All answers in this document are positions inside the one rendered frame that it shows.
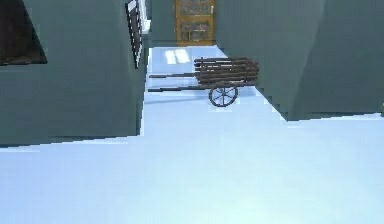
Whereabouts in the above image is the dark wooden handcart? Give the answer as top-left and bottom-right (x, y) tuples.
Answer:
(147, 56), (260, 108)

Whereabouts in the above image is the yellow wooden room door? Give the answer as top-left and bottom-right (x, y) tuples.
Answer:
(174, 0), (217, 47)

